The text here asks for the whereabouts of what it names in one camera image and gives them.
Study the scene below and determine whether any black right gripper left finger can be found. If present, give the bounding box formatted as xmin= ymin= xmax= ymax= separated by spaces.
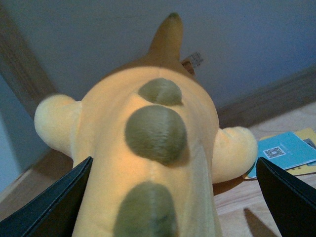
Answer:
xmin=0 ymin=157 xmax=93 ymax=237

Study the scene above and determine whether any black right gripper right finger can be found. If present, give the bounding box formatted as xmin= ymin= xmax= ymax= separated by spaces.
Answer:
xmin=256 ymin=158 xmax=316 ymax=237

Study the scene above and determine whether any yellow dinosaur plush toy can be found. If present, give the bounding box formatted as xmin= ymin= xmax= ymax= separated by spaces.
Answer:
xmin=34 ymin=13 xmax=258 ymax=237

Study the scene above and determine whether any teal QR code card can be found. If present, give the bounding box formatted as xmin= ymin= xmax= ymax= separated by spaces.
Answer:
xmin=246 ymin=131 xmax=316 ymax=179

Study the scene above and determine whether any yellow booklet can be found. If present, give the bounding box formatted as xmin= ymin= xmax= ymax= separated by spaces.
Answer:
xmin=243 ymin=127 xmax=316 ymax=180

